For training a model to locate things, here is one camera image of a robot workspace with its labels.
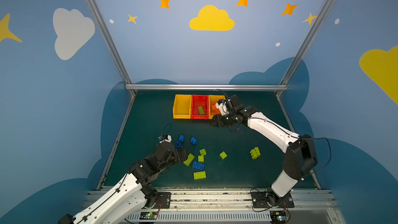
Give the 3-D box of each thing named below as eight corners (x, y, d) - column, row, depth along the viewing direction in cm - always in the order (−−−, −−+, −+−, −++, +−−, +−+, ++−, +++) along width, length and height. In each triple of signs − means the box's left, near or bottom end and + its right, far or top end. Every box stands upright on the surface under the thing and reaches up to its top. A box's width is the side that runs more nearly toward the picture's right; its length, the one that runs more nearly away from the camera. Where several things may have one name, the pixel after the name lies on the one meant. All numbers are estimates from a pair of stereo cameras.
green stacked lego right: (251, 158, 90) (252, 157, 87) (249, 148, 93) (250, 146, 91) (260, 158, 90) (261, 157, 87) (257, 149, 94) (259, 147, 91)
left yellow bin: (173, 120, 108) (172, 113, 102) (176, 101, 119) (175, 94, 113) (190, 120, 108) (190, 113, 102) (191, 101, 119) (191, 94, 113)
